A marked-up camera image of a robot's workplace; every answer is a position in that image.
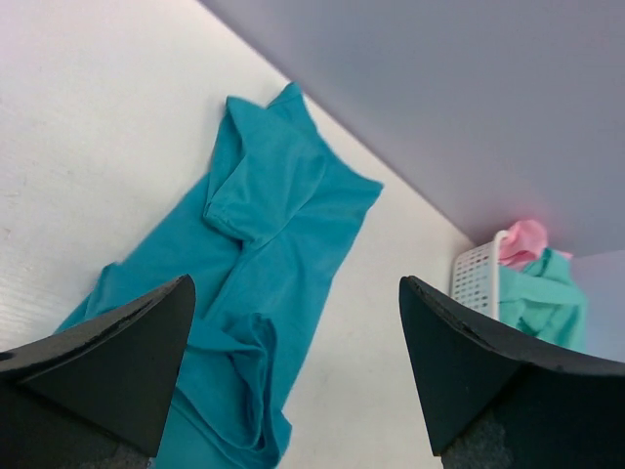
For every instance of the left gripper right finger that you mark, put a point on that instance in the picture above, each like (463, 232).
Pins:
(494, 397)

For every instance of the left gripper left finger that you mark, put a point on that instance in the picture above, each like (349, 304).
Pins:
(97, 395)

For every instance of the teal t shirt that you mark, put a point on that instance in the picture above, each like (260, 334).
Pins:
(262, 236)

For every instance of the mint green t shirt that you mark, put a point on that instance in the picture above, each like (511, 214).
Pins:
(542, 300)

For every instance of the white plastic basket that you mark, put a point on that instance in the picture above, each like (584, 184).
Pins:
(475, 277)

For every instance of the pink t shirt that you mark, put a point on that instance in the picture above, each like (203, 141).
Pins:
(524, 243)

